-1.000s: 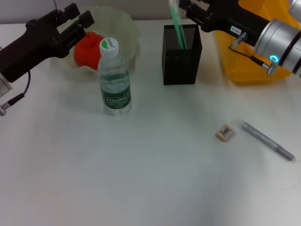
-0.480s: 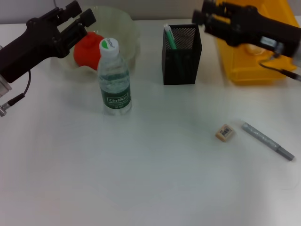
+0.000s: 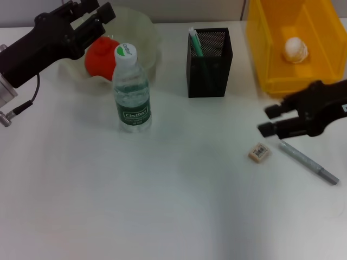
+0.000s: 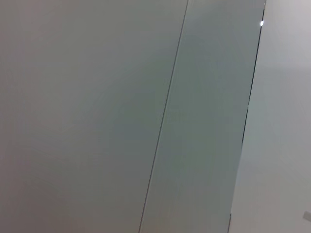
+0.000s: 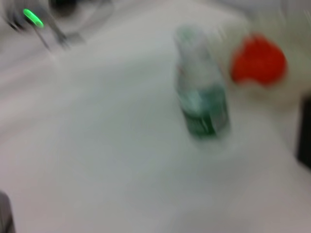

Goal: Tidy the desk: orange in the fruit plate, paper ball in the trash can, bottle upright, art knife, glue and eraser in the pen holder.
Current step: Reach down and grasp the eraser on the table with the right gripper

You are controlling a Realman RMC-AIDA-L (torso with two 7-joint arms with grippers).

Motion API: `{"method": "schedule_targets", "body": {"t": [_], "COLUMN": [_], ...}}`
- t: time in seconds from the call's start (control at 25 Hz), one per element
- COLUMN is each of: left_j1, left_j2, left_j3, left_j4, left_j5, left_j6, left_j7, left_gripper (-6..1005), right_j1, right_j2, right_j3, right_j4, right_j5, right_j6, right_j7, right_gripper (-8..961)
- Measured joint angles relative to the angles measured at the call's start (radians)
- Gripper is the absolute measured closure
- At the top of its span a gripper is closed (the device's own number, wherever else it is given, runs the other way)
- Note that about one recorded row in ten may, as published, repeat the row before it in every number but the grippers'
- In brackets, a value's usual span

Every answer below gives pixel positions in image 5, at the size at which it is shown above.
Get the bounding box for clear green label water bottle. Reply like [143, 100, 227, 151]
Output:
[173, 24, 231, 143]

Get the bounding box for black mesh pen holder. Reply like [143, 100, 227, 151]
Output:
[295, 96, 311, 168]

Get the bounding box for red orange fruit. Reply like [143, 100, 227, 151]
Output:
[229, 33, 289, 87]

